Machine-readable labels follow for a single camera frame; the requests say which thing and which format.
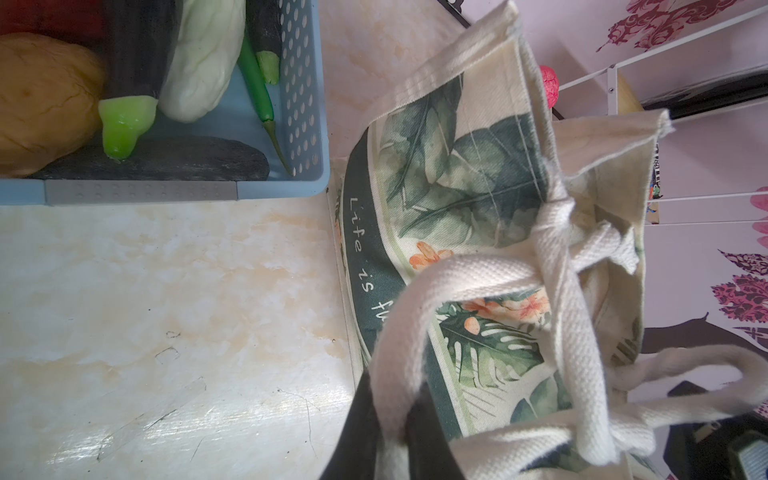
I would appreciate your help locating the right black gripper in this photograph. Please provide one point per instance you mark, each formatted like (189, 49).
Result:
(733, 448)

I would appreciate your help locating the dark purple eggplant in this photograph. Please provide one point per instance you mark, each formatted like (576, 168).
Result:
(141, 37)

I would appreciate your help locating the blue plastic vegetable basket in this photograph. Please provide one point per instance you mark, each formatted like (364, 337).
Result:
(226, 155)

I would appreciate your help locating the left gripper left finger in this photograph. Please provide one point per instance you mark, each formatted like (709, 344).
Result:
(355, 455)

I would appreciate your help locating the white daikon radish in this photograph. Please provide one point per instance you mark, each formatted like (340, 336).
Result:
(209, 42)

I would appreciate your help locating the green chili pepper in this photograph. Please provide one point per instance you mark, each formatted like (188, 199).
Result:
(260, 98)

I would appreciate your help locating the cream canvas grocery bag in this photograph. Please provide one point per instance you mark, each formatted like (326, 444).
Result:
(497, 255)

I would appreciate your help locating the brown potato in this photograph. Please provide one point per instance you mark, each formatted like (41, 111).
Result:
(50, 91)

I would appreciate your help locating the pink dragon fruit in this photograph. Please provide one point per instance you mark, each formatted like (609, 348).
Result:
(551, 85)

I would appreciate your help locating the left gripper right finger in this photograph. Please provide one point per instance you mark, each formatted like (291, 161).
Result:
(429, 454)

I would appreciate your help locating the white wire wooden shelf rack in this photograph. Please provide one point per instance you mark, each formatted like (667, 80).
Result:
(705, 63)

